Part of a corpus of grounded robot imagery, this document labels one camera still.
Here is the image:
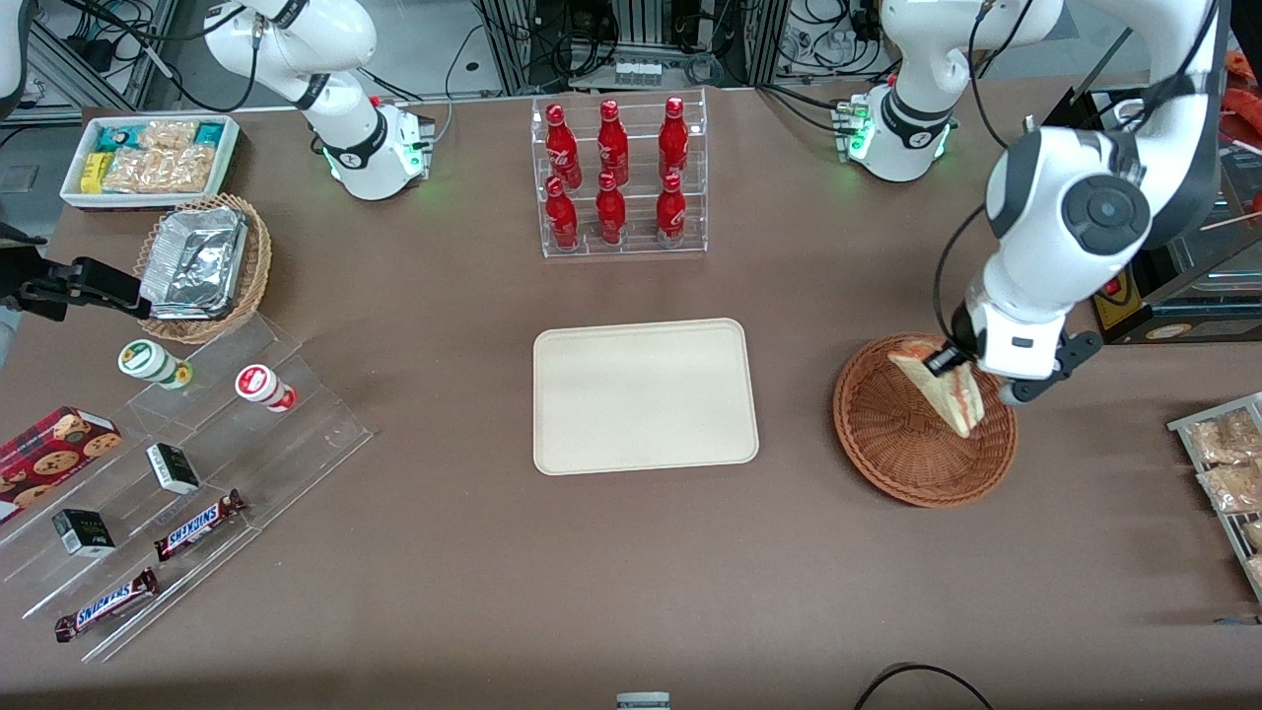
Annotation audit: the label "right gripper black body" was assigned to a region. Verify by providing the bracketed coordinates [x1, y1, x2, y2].
[0, 223, 73, 322]

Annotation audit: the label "triangular sandwich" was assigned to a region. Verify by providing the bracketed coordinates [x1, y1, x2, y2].
[887, 338, 987, 440]

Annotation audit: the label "brown wicker basket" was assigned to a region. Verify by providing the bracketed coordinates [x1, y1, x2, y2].
[833, 333, 1018, 509]

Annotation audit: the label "light wicker basket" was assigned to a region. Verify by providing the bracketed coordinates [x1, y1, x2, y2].
[133, 193, 273, 344]

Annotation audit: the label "beige plastic tray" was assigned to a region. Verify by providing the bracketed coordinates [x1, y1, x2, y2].
[532, 318, 760, 476]

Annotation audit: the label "green lid sunflower cup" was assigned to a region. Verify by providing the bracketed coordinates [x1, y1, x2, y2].
[118, 339, 193, 390]

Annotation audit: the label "white plastic snack bin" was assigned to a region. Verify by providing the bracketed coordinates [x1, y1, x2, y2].
[59, 115, 241, 210]

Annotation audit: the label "silver foil packets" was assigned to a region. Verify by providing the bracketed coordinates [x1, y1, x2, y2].
[138, 207, 249, 321]

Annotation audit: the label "clear cracker pack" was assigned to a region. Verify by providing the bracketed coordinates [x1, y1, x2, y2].
[158, 143, 218, 193]
[102, 148, 164, 193]
[138, 118, 200, 151]

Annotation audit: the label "red tartan cookie box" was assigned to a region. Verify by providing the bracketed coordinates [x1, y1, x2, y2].
[0, 406, 124, 524]

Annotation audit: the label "red lid yogurt cup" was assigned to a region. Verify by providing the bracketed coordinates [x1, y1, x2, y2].
[235, 364, 297, 413]

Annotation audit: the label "black glass display cabinet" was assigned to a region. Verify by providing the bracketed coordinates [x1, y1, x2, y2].
[1070, 84, 1262, 346]

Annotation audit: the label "small black carton box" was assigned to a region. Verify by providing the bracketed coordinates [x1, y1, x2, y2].
[51, 509, 116, 558]
[146, 443, 201, 495]

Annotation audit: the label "clear acrylic stepped shelf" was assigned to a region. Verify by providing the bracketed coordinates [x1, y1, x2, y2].
[0, 314, 374, 664]

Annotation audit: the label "Snickers chocolate bar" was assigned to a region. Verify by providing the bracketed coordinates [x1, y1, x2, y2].
[54, 567, 161, 644]
[154, 490, 247, 563]

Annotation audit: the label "red cola bottle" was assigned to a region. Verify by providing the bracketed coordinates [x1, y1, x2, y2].
[596, 172, 627, 246]
[656, 173, 687, 248]
[545, 176, 580, 250]
[545, 104, 581, 183]
[597, 99, 630, 183]
[659, 96, 689, 178]

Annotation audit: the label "clear acrylic bottle rack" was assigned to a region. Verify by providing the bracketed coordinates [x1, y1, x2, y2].
[530, 89, 709, 259]

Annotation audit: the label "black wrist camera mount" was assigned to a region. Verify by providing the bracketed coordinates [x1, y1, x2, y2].
[999, 332, 1104, 406]

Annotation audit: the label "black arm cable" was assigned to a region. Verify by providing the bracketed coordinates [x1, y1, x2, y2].
[932, 202, 992, 341]

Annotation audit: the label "black floor cable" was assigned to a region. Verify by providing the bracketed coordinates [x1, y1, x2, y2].
[853, 663, 997, 710]

